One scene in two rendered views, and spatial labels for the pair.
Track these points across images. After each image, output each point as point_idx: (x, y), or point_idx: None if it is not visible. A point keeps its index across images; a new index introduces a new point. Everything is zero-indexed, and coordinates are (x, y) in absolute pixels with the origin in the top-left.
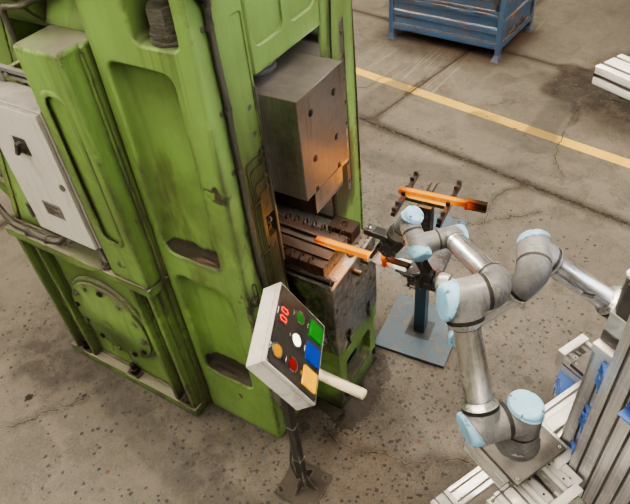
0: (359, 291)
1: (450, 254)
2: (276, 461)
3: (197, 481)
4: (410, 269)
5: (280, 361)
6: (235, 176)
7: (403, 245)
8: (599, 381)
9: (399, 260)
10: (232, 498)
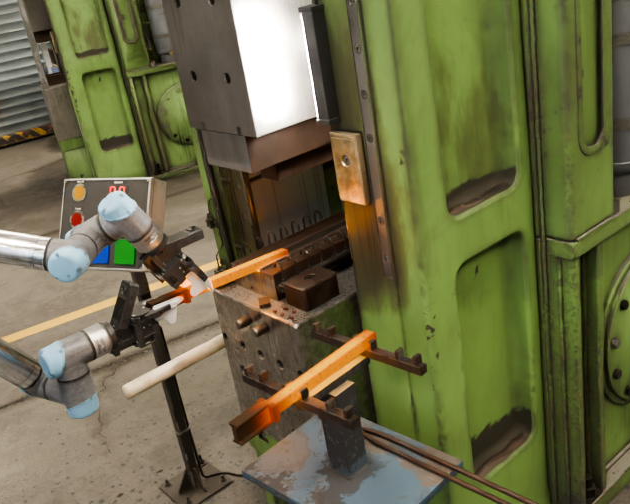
0: (270, 378)
1: (280, 492)
2: (240, 463)
3: None
4: (139, 305)
5: (72, 201)
6: None
7: (137, 257)
8: None
9: (164, 297)
10: (220, 428)
